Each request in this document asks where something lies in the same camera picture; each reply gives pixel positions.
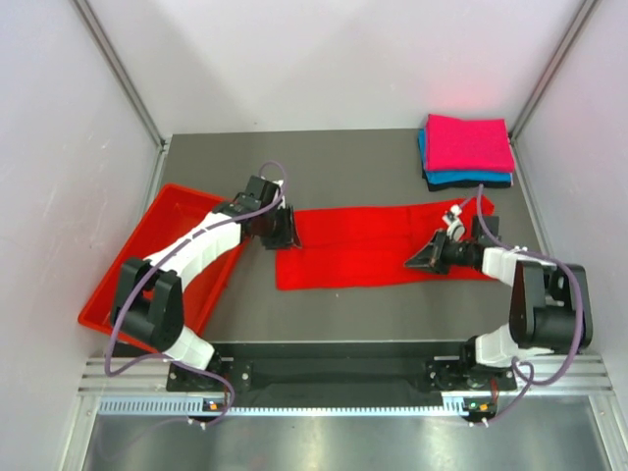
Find black folded t-shirt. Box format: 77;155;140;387
422;171;512;192

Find right aluminium frame post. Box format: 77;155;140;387
507;0;602;141

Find aluminium frame post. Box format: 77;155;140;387
507;0;602;141
68;0;171;148

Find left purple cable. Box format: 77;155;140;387
97;160;289;452

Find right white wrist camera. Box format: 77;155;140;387
443;204;466;241

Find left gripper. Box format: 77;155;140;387
258;203;300;250

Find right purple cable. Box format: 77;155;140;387
426;183;586;428

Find red t-shirt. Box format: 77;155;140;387
275;198;487;290

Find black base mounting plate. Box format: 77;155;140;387
165;340;516;394

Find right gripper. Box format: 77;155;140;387
404;229;476;276

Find purple cable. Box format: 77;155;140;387
97;160;289;452
426;183;586;428

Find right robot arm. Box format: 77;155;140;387
404;212;593;391

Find red plastic bin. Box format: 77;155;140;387
78;183;245;336

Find blue folded t-shirt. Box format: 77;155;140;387
417;129;512;187

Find aluminium front rail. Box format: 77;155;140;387
78;355;614;418

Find pink folded t-shirt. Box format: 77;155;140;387
425;114;515;173

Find left aluminium frame post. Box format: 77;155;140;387
68;0;171;148

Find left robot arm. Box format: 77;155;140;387
105;175;300;390

